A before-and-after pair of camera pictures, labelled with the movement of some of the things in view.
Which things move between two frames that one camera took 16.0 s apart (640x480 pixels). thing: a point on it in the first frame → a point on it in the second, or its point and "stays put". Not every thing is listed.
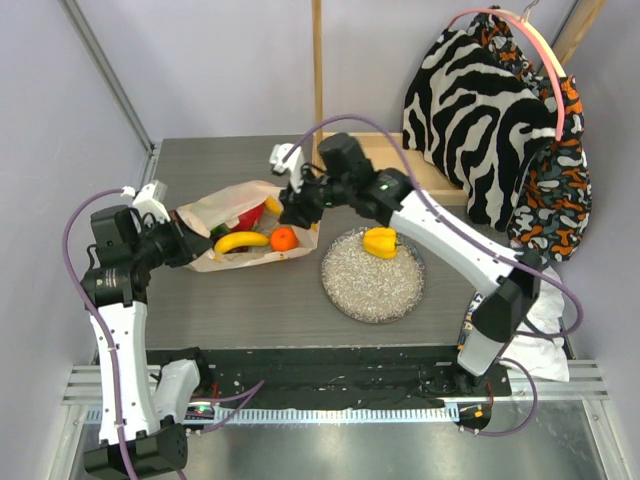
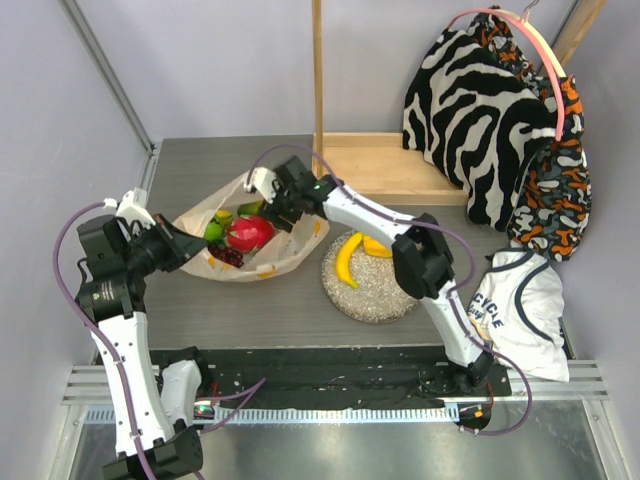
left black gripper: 188,244 stays put
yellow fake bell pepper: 380,241 stays put
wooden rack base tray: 387,153 stays put
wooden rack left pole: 318,96 stays put
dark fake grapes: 238,249 → 226,254
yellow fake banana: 240,239 → 343,260
